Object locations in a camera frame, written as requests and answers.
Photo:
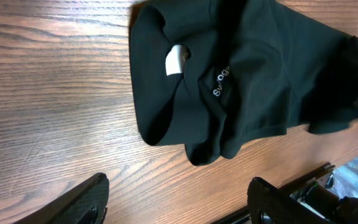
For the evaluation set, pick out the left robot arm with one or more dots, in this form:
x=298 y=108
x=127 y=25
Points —
x=302 y=201

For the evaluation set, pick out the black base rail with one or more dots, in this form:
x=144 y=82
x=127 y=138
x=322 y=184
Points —
x=296 y=190

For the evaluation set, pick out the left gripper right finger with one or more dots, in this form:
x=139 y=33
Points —
x=265 y=199

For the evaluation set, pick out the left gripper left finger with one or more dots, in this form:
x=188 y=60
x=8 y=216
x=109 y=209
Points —
x=84 y=204

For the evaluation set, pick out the black polo shirt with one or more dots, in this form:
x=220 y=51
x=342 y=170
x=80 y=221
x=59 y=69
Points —
x=213 y=75

